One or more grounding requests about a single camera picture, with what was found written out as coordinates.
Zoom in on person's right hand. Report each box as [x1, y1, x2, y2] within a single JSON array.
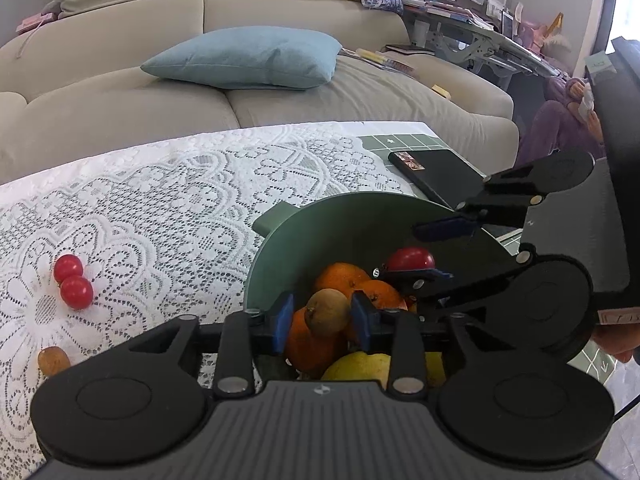
[[594, 325, 640, 365]]

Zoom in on green bowl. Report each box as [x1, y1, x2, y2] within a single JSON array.
[[245, 191, 523, 386]]

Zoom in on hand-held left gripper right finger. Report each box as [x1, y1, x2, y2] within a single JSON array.
[[350, 291, 516, 395]]

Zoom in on light blue pillow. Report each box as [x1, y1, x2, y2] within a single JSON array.
[[140, 26, 343, 91]]

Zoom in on small brown fruit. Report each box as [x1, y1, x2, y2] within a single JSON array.
[[37, 346, 72, 377]]

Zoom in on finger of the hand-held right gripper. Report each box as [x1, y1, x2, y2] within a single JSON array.
[[413, 157, 556, 242], [372, 245, 538, 323]]

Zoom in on orange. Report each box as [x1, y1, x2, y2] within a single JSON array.
[[285, 308, 348, 380], [354, 280, 408, 313], [314, 262, 373, 306]]

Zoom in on colourful books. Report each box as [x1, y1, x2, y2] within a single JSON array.
[[340, 47, 421, 78]]

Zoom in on pink item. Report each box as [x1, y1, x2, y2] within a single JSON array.
[[16, 10, 56, 35]]

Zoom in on green cutting mat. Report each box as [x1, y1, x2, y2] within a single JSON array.
[[360, 132, 626, 376]]

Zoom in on cluttered grey desk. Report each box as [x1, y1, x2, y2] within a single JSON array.
[[402, 0, 571, 91]]

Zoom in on white lace tablecloth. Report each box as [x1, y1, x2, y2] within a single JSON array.
[[0, 120, 416, 466]]

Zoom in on red tomato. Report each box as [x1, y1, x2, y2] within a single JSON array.
[[53, 254, 83, 283], [60, 276, 94, 310], [386, 246, 436, 271]]

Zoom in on brown kiwi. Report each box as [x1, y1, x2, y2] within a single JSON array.
[[306, 288, 352, 337]]

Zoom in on beige sofa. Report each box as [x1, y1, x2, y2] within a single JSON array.
[[0, 0, 521, 186]]

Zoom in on dark book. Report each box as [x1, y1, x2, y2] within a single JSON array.
[[385, 44, 436, 57]]

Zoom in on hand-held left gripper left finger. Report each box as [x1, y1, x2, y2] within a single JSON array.
[[127, 292, 295, 396]]

